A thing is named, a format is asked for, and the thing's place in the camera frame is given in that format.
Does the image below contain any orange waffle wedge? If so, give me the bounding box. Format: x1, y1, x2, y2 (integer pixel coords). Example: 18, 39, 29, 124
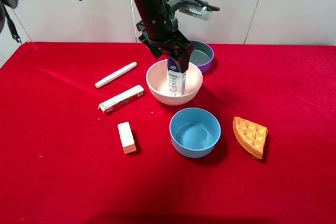
233, 116, 268, 159

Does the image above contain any white marker pen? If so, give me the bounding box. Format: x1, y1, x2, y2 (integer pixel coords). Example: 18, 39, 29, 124
94, 61, 138, 89

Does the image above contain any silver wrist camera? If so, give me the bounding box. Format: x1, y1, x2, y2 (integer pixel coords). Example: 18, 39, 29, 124
167, 0, 215, 20

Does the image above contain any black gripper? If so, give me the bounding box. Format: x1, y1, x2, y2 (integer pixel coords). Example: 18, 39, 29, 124
136, 19, 194, 73

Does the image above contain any pink bowl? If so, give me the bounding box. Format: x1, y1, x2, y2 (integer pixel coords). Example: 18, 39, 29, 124
146, 60, 203, 106

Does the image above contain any long candy box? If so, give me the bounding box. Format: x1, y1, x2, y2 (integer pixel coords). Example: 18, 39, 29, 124
98, 85, 144, 114

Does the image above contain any blue and white milk bottle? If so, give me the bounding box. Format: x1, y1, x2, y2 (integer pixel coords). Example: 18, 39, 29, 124
167, 56, 186, 97

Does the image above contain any cream wafer biscuit block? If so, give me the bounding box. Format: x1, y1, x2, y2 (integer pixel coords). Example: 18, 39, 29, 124
118, 122, 137, 154

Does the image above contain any blue bowl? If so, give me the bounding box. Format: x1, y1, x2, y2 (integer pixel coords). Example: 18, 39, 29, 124
169, 108, 221, 158

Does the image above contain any purple bowl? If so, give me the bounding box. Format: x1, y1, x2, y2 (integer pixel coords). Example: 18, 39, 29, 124
190, 40, 214, 73

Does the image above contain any red tablecloth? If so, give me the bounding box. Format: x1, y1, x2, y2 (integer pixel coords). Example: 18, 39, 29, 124
1, 42, 335, 223

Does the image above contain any black cable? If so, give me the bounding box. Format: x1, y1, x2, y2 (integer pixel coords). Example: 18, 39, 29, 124
0, 1, 22, 44

